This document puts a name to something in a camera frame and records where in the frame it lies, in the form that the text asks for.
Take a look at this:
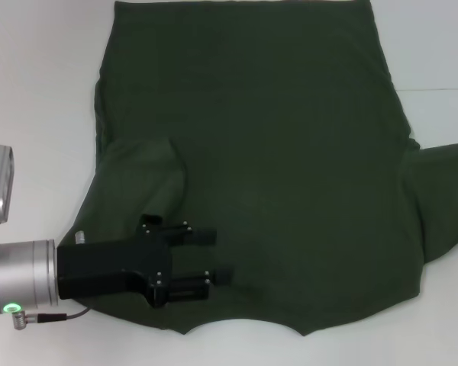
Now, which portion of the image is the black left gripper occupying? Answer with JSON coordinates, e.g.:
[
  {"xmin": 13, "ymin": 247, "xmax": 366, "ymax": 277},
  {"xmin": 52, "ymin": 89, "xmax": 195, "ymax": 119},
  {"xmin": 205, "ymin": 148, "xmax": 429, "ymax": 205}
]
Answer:
[{"xmin": 56, "ymin": 215, "xmax": 234, "ymax": 310}]

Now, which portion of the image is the dark green shirt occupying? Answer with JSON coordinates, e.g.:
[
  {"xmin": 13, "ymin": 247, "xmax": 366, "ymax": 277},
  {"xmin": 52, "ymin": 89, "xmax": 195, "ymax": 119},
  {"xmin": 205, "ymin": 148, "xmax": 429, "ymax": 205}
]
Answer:
[{"xmin": 55, "ymin": 0, "xmax": 458, "ymax": 337}]

